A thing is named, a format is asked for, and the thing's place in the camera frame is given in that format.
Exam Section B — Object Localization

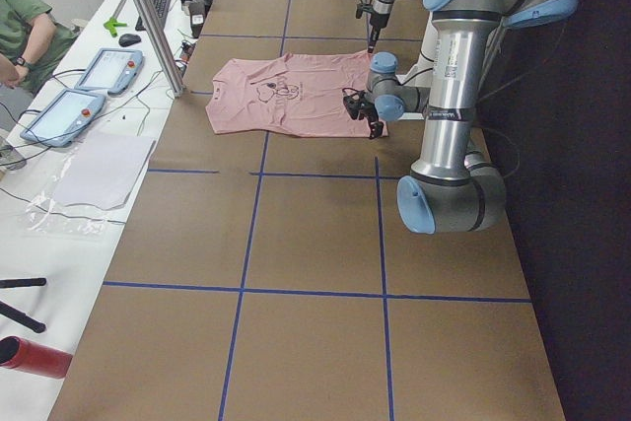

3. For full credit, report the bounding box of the white paper sheet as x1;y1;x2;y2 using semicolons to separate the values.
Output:
53;131;155;210

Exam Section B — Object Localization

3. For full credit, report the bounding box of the clear plastic bag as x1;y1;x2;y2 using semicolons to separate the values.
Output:
18;147;126;241

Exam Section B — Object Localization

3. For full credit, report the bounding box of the person in green shirt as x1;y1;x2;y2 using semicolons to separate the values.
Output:
1;0;78;95

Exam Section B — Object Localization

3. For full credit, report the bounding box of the aluminium frame post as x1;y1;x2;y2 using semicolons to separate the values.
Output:
133;0;184;98

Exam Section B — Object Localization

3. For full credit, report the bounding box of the far blue teach pendant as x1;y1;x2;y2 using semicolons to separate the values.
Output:
75;48;144;96

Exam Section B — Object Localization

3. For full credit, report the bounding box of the pink t-shirt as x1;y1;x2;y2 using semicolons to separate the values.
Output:
206;51;371;138

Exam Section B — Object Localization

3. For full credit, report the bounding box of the blue teach pendant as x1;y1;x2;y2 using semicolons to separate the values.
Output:
75;48;144;96
20;89;105;148

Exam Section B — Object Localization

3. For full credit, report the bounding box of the black device on desk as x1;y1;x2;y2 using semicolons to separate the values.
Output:
183;0;213;38

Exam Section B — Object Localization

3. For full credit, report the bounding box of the red cylinder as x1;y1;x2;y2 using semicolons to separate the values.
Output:
1;336;73;379

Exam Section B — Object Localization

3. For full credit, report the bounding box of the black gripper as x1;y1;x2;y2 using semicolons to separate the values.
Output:
367;11;389;53
363;104;384;140

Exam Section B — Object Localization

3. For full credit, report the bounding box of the black keyboard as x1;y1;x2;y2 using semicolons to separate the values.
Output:
134;0;175;32

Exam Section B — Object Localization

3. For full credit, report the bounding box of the white mounting column with base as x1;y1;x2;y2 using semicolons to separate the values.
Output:
395;22;468;122

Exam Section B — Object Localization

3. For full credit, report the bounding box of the green plastic tool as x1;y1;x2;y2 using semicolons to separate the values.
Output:
103;17;127;37

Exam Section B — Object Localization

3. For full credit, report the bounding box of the near blue teach pendant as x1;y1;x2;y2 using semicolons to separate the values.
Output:
20;89;105;148

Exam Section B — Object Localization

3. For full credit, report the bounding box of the black computer mouse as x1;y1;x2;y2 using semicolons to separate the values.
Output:
118;34;142;47

